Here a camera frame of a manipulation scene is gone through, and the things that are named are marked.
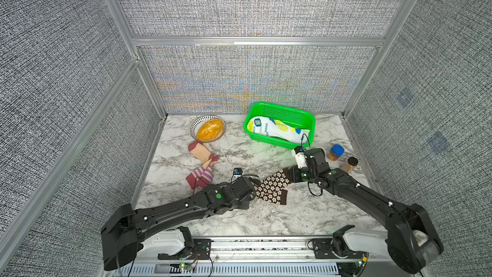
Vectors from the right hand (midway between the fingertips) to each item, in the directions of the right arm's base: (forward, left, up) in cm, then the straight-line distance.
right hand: (287, 167), depth 86 cm
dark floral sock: (-7, +7, -8) cm, 12 cm away
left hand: (-14, +17, -1) cm, 22 cm away
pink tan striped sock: (-1, +39, -6) cm, 40 cm away
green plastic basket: (+36, -11, -6) cm, 38 cm away
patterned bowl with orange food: (+25, +39, -3) cm, 46 cm away
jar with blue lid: (+11, -27, -4) cm, 29 cm away
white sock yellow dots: (+27, +1, -5) cm, 27 cm away
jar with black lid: (+2, -29, -2) cm, 29 cm away
